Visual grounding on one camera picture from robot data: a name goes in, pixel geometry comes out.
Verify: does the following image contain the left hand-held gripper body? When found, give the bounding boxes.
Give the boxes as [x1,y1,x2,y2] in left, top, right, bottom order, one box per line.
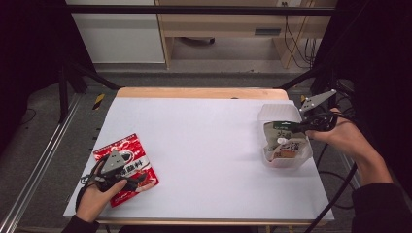
[86,150,141,193]

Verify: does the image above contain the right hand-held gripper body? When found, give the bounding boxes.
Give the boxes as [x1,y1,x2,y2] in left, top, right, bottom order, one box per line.
[298,88,340,133]

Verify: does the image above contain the clear plastic container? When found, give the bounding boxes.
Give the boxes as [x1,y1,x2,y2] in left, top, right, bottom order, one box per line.
[257,103,314,170]

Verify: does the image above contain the red patterned pouch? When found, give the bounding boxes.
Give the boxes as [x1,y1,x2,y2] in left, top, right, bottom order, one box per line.
[92,132,160,209]

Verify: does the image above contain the cream spout pouch red label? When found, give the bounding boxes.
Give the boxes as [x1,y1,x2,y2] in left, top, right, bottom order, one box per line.
[269,137,309,162]

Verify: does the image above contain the beige pouch green top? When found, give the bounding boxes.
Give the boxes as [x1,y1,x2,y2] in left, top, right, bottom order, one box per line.
[262,120,309,153]

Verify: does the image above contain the person's right hand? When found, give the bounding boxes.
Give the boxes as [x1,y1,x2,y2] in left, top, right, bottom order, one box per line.
[305,107,361,155]

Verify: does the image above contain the person's left hand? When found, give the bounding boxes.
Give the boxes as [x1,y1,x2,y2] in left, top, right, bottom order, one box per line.
[75,179,128,224]

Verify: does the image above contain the black metal stand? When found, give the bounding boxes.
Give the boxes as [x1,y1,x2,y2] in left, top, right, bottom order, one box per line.
[277,63,336,95]
[57,59,121,124]

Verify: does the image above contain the yellow black tape strip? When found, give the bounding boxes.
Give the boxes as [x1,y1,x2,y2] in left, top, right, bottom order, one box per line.
[92,92,106,111]

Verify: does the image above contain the white table sheet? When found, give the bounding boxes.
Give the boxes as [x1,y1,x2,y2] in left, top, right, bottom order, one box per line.
[62,96,335,221]

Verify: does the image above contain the wooden table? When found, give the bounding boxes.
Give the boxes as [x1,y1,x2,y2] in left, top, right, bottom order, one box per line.
[62,86,335,226]

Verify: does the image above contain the light wooden desk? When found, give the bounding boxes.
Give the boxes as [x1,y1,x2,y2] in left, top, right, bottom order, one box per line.
[154,0,338,71]

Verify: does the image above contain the white cabinet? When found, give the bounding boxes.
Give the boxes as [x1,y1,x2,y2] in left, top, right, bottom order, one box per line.
[65,0,166,65]

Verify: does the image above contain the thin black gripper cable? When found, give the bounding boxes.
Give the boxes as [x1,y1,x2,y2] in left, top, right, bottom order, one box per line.
[75,154,111,213]

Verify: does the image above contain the aluminium rail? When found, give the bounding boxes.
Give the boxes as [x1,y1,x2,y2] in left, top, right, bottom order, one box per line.
[0,92,83,233]

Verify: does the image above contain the thick black gripper cable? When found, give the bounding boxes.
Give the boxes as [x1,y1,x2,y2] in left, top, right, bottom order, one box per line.
[303,163,359,233]

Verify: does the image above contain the hanging black cables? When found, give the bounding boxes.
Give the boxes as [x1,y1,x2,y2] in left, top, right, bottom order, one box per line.
[282,1,319,70]

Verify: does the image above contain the black horizontal frame bar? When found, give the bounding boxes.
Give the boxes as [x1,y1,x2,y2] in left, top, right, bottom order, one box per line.
[63,4,336,17]

